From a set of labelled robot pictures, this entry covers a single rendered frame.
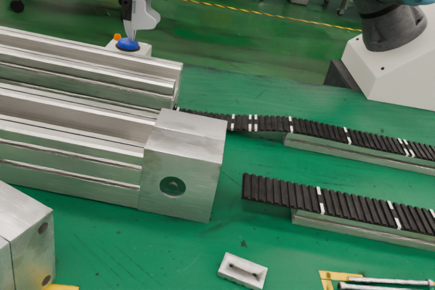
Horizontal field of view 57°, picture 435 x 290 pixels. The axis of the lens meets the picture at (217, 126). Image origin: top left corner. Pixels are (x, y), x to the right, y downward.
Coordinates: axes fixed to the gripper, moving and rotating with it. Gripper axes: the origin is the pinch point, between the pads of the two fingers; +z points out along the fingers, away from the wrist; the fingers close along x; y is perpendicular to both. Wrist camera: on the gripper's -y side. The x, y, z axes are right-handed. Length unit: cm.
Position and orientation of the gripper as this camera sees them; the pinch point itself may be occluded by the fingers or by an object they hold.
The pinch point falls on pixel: (128, 33)
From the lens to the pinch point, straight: 81.1
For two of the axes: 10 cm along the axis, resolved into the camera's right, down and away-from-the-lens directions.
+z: -1.8, 8.4, 5.1
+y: 9.8, 2.0, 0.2
